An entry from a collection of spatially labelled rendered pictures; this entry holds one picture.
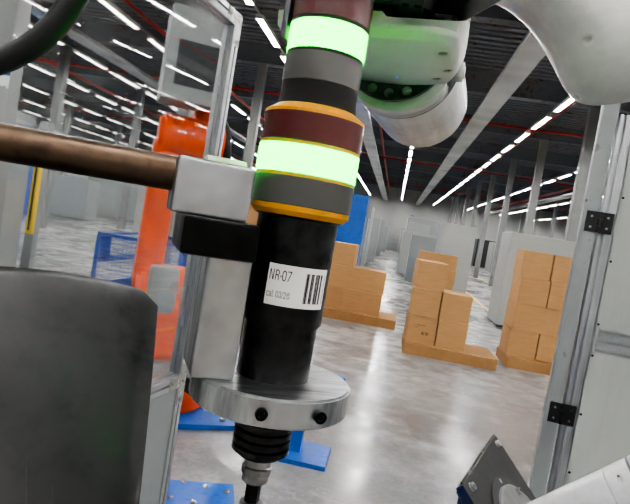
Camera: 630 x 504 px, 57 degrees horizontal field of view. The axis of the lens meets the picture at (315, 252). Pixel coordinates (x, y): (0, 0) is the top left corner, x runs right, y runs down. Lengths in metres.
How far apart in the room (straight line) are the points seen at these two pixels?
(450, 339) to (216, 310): 7.68
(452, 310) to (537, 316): 1.24
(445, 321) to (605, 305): 5.86
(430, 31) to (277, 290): 0.15
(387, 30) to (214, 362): 0.19
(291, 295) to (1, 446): 0.17
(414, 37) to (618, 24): 0.23
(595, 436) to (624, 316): 0.39
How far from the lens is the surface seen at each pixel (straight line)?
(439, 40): 0.32
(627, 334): 2.09
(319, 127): 0.23
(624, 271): 2.07
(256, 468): 0.27
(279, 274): 0.24
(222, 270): 0.23
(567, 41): 0.52
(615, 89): 0.52
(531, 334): 8.47
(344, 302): 9.53
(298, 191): 0.23
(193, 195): 0.23
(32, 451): 0.34
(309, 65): 0.25
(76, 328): 0.38
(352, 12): 0.25
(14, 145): 0.24
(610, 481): 0.95
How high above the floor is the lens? 1.51
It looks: 3 degrees down
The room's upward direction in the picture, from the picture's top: 10 degrees clockwise
